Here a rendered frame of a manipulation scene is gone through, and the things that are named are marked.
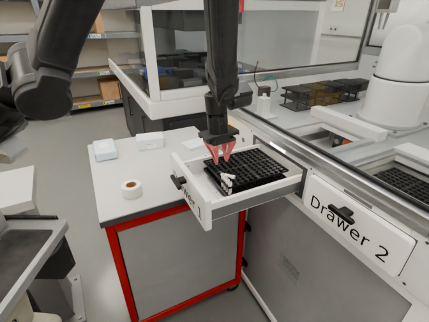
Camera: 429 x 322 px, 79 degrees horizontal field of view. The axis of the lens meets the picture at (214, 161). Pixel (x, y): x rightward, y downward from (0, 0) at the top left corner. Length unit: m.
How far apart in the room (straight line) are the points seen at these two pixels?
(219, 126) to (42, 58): 0.42
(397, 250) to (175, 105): 1.24
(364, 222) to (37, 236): 0.67
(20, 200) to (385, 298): 1.16
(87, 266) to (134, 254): 0.82
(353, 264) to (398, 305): 0.13
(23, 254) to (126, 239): 0.58
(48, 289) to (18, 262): 1.03
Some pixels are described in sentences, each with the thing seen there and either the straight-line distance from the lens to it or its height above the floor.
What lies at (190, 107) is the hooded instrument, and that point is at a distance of 1.60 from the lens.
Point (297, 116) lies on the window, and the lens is 0.85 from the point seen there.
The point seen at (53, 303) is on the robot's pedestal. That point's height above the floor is 0.16.
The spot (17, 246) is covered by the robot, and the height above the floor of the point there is 1.04.
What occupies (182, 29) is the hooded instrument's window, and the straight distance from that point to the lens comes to 1.53.
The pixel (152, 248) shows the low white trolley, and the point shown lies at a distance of 1.08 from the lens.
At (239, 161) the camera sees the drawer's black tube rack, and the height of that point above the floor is 0.90.
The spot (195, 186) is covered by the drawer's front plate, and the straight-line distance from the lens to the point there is 0.71.
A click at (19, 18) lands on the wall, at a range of 4.79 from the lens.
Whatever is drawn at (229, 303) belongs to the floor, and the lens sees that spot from 1.57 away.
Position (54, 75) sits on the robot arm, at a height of 1.26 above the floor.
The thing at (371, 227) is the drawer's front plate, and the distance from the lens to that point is 0.73.
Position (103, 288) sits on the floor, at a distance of 1.73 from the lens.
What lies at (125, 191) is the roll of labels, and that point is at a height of 0.79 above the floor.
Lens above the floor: 1.34
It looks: 30 degrees down
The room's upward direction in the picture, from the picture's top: straight up
